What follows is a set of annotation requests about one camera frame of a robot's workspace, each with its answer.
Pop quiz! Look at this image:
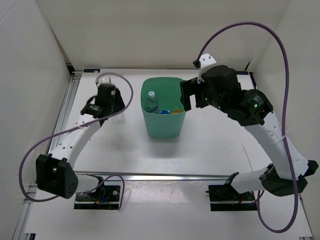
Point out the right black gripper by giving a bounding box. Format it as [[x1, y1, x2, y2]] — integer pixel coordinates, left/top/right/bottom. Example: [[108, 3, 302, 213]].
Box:
[[180, 76, 229, 114]]

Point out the orange plastic bottle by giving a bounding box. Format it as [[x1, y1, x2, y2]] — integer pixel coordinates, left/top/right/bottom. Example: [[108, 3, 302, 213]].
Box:
[[172, 107, 183, 114]]

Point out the white orange label bottle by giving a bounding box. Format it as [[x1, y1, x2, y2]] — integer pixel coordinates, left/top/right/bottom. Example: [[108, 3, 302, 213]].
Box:
[[145, 91, 159, 114]]

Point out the blue label plastic bottle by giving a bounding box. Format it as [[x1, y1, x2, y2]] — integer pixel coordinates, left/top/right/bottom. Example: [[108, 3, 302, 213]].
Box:
[[157, 110, 171, 115]]

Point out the clear plastic bottle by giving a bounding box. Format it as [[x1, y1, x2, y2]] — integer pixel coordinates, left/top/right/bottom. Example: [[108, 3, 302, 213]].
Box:
[[111, 112, 126, 125]]

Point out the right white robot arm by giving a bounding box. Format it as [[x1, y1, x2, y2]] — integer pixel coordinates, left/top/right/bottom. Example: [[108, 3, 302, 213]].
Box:
[[180, 65, 319, 200]]

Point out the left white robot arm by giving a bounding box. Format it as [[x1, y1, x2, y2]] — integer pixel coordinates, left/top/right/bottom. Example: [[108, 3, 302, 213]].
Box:
[[35, 83, 125, 200]]

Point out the green plastic bin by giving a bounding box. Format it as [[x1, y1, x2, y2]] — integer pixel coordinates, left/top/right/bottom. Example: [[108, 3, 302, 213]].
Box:
[[140, 76, 186, 139]]

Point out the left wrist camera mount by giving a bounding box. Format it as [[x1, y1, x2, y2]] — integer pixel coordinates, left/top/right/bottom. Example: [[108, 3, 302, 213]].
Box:
[[95, 75, 112, 87]]

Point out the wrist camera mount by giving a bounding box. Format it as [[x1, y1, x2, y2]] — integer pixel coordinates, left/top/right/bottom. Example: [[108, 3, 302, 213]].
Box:
[[193, 53, 217, 84], [95, 75, 112, 87]]

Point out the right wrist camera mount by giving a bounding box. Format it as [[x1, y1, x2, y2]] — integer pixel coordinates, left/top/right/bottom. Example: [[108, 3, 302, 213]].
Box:
[[193, 53, 217, 84]]

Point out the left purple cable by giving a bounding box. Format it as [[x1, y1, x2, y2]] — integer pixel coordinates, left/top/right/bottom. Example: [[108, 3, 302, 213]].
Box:
[[19, 72, 134, 210]]

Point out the purple cable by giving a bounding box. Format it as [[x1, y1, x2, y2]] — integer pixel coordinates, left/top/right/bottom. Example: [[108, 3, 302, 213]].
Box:
[[19, 72, 134, 210], [198, 21, 300, 233]]

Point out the aluminium left rail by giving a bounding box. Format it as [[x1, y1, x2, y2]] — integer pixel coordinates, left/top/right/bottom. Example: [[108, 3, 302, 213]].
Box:
[[49, 72, 82, 156]]

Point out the aluminium rail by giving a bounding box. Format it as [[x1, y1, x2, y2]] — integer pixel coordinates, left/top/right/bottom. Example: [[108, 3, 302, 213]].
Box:
[[74, 170, 230, 181], [49, 72, 82, 156]]

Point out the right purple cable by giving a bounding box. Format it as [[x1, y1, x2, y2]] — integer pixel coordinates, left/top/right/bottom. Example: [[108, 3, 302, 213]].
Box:
[[198, 21, 300, 233]]

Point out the aluminium front rail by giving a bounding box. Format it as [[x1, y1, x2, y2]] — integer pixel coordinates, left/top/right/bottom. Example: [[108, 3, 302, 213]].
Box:
[[74, 170, 230, 181]]

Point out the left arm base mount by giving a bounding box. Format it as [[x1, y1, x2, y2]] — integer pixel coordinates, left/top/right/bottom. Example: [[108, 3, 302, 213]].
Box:
[[73, 174, 125, 210]]

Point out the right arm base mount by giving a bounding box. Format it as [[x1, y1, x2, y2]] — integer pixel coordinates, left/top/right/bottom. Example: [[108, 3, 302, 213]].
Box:
[[206, 172, 257, 212]]

